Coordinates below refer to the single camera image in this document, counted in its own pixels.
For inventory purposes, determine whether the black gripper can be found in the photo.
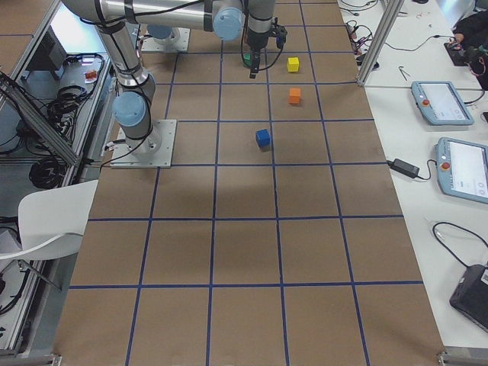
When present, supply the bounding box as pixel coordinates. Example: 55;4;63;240
246;21;271;79

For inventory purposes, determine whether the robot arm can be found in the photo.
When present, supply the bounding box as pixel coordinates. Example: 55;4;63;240
63;1;287;155
146;24;180;43

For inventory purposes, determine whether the green wooden block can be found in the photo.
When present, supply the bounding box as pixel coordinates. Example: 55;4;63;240
242;53;252;69

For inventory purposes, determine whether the yellow wooden block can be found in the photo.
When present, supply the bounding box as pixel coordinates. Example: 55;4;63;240
287;57;300;73

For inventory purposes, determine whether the orange wooden block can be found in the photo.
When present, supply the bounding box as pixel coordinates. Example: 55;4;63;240
288;88;301;105

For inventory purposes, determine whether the blue wooden block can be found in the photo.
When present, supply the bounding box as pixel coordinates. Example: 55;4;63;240
255;129;271;149

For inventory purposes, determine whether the black power adapter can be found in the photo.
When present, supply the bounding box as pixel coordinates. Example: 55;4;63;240
387;159;419;178

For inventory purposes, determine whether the far teach pendant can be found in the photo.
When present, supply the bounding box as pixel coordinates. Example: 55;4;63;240
411;81;474;126

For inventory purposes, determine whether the teach pendant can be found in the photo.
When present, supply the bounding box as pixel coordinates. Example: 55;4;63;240
411;81;474;126
435;137;487;204

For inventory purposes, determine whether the near teach pendant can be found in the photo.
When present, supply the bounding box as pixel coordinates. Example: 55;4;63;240
435;137;487;204

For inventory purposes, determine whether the white chair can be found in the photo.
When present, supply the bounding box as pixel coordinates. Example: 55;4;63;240
1;180;98;261

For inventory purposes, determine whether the black tablet device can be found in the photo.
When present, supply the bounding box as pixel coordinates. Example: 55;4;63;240
449;265;487;332

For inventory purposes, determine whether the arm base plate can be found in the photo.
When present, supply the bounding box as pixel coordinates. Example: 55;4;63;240
109;120;177;169
140;27;190;53

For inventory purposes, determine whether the aluminium frame post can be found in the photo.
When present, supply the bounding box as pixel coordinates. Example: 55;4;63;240
357;0;404;86

